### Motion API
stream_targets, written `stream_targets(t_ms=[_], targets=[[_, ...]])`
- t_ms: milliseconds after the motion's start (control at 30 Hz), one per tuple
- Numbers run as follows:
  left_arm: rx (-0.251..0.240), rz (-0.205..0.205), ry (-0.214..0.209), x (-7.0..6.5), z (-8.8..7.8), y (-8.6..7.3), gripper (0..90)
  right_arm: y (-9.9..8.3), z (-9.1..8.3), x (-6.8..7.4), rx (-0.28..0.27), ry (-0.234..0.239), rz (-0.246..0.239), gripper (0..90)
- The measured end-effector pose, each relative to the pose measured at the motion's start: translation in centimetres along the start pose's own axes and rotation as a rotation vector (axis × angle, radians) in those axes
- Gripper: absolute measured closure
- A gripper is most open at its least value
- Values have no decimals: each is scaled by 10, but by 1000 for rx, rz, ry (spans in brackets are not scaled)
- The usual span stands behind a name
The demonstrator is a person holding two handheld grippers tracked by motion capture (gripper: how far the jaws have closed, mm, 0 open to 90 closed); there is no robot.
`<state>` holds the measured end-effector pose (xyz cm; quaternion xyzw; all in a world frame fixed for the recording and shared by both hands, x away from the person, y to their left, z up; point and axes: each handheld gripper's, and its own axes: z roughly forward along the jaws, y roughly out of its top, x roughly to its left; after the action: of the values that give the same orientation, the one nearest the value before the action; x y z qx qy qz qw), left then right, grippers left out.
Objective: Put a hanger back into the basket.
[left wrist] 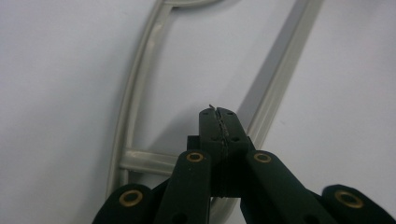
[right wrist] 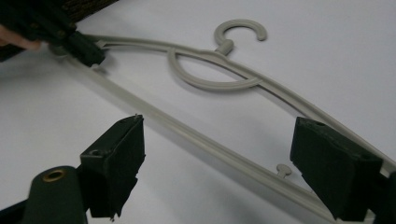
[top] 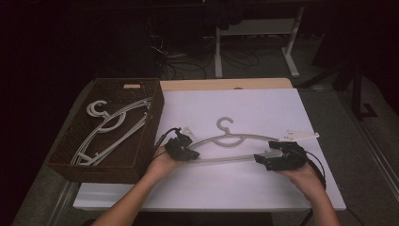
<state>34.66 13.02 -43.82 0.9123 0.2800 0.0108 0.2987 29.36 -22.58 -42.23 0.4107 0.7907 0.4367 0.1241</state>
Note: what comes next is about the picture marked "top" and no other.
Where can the person's right hand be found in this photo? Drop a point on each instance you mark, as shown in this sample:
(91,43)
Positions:
(306,179)

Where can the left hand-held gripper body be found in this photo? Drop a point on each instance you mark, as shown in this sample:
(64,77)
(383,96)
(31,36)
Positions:
(175,149)

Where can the dark cloth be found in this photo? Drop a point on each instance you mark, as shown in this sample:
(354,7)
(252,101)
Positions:
(224,14)

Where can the brown woven basket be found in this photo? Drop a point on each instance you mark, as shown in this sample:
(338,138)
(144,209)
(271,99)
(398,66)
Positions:
(138,157)

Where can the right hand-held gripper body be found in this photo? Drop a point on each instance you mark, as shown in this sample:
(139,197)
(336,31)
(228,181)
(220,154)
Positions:
(287,155)

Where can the dark metal stand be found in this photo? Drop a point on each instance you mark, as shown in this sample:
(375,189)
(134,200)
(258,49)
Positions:
(357,94)

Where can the white board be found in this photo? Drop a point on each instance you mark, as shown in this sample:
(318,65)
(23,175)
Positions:
(251,103)

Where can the white metal table frame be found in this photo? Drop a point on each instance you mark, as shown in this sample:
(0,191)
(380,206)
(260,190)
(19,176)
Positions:
(260,26)

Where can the person's left hand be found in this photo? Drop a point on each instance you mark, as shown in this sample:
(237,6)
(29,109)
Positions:
(163,164)

